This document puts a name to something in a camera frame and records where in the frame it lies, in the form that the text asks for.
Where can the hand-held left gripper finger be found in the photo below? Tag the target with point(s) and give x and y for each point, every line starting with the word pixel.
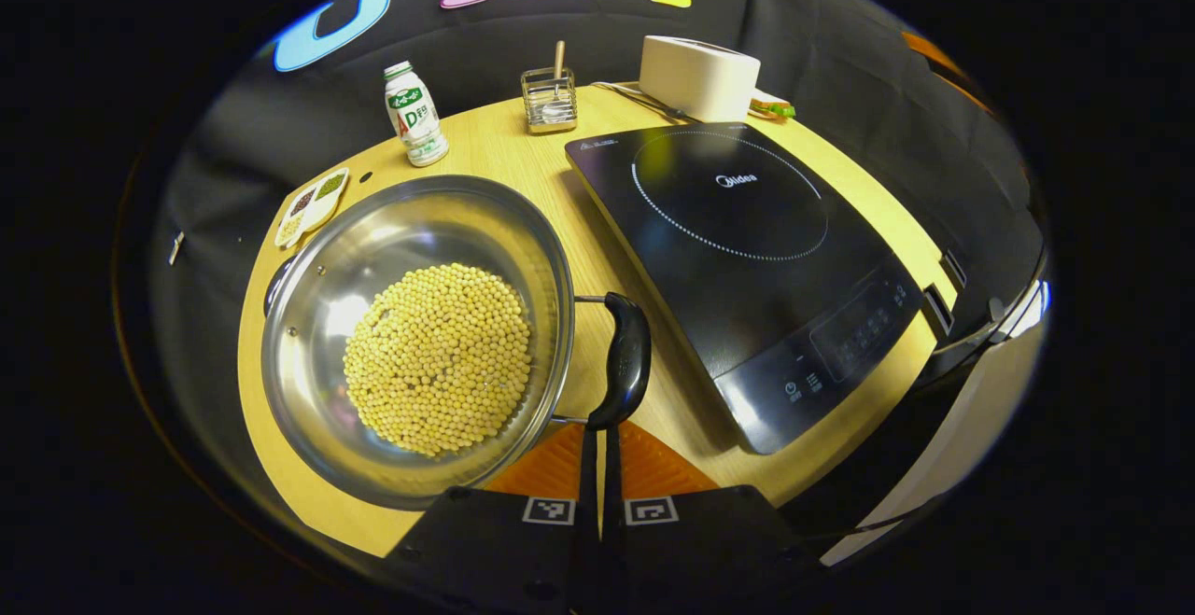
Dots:
pixel 589 484
pixel 611 484

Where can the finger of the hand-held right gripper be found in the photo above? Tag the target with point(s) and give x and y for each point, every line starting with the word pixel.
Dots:
pixel 934 55

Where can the black induction cooktop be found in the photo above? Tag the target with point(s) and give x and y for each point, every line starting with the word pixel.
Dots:
pixel 747 260

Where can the sandwich with lettuce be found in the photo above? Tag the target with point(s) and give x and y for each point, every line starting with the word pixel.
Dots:
pixel 773 107

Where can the pile of soybeans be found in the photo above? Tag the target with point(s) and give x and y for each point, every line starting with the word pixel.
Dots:
pixel 439 358

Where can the white toaster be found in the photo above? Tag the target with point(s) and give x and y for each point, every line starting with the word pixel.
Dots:
pixel 700 78

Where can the black backdrop cloth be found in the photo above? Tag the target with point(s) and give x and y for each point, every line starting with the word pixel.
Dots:
pixel 579 32

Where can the white divided bean tray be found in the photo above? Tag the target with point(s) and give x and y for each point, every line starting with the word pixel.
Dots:
pixel 313 206

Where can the white milk drink bottle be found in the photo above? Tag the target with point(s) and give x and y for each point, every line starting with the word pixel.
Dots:
pixel 415 116

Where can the silver metal clip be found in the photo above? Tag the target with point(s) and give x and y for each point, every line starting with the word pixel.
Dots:
pixel 175 248

